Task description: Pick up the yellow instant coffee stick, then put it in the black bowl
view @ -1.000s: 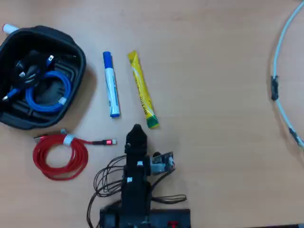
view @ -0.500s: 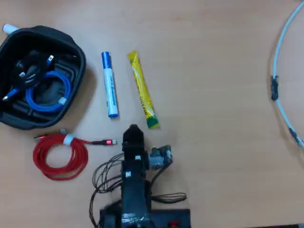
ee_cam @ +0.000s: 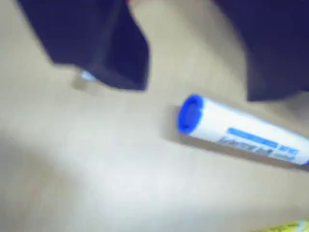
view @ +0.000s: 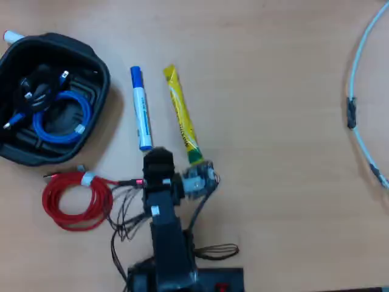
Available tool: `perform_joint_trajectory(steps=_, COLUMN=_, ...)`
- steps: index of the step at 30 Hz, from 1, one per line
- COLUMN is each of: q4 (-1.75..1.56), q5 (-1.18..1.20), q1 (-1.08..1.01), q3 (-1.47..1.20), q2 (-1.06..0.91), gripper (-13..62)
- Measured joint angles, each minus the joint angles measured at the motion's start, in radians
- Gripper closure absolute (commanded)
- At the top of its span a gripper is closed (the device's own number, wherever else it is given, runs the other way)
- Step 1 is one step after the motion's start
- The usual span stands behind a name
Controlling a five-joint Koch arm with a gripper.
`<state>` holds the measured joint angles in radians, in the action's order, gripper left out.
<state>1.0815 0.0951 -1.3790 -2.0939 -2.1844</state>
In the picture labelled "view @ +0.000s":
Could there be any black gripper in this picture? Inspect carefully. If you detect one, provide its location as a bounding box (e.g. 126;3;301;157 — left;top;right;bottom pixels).
142;148;177;195

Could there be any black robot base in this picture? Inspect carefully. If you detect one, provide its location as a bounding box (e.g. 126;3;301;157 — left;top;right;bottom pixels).
127;266;246;292

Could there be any blue whiteboard marker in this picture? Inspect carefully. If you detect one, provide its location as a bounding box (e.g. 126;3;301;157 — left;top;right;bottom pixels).
129;65;153;152

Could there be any black storage case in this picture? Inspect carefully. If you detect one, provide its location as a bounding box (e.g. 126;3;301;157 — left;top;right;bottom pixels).
0;32;111;167

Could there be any white marker with red cap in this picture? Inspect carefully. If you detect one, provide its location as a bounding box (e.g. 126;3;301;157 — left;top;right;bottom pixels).
3;29;25;43

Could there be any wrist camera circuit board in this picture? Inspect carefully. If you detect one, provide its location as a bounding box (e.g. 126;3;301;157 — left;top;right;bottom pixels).
181;161;220;201

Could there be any black camera cable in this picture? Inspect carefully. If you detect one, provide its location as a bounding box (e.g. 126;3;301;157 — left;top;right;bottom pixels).
187;190;213;238

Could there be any blue coiled usb cable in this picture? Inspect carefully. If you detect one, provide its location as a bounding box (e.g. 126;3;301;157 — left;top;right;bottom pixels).
2;70;94;145

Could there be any thin brown wire loop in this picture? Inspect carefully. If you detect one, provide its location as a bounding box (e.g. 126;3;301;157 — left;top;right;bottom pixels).
194;243;240;260

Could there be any red coiled usb cable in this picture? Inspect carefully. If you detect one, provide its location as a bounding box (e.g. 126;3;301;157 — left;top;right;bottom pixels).
41;165;146;232

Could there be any black coiled cable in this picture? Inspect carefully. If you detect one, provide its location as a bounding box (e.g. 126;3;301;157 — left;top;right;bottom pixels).
18;65;61;113

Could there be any light grey cable with tape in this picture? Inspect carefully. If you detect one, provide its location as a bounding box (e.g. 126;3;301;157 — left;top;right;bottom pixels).
346;0;389;191

